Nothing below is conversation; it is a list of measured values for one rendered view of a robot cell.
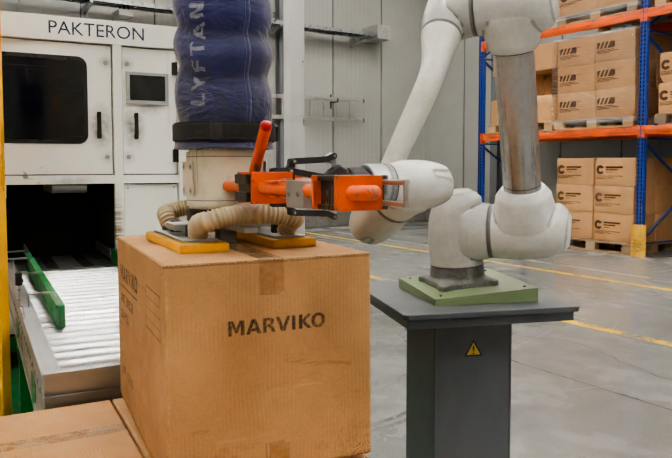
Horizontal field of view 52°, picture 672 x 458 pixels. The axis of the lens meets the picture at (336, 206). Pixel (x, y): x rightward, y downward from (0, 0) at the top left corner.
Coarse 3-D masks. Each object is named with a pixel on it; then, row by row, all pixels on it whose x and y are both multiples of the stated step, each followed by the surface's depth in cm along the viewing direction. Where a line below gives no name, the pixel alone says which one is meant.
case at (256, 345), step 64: (128, 256) 155; (192, 256) 130; (256, 256) 129; (320, 256) 130; (128, 320) 158; (192, 320) 120; (256, 320) 125; (320, 320) 131; (128, 384) 161; (192, 384) 121; (256, 384) 126; (320, 384) 131; (192, 448) 121; (256, 448) 126; (320, 448) 132
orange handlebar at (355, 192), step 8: (224, 184) 144; (232, 184) 139; (264, 184) 123; (272, 184) 120; (280, 184) 117; (264, 192) 123; (272, 192) 120; (280, 192) 116; (304, 192) 107; (352, 192) 94; (360, 192) 94; (368, 192) 94; (376, 192) 95; (352, 200) 95; (360, 200) 95; (368, 200) 95
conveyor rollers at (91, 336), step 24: (72, 288) 323; (96, 288) 327; (48, 312) 275; (72, 312) 272; (96, 312) 275; (48, 336) 234; (72, 336) 237; (96, 336) 233; (72, 360) 204; (96, 360) 207
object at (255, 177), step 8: (240, 176) 128; (248, 176) 126; (256, 176) 126; (264, 176) 126; (272, 176) 127; (280, 176) 128; (288, 176) 129; (240, 184) 131; (248, 184) 127; (256, 184) 126; (240, 192) 129; (248, 192) 126; (256, 192) 126; (240, 200) 129; (248, 200) 126; (256, 200) 126; (264, 200) 127; (272, 200) 127; (280, 200) 128
